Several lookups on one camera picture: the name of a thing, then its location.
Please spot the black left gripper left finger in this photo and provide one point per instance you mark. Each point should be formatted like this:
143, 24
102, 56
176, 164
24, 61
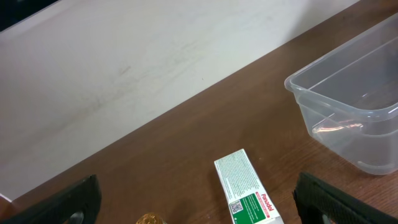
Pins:
78, 203

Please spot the white green Panadol box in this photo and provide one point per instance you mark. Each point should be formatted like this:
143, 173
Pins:
248, 201

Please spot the clear plastic container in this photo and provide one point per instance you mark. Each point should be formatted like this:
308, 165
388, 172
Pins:
348, 98

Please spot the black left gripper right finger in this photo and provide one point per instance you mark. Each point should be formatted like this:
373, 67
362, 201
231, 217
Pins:
320, 202

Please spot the small gold lid jar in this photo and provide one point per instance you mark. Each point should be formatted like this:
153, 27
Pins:
150, 218

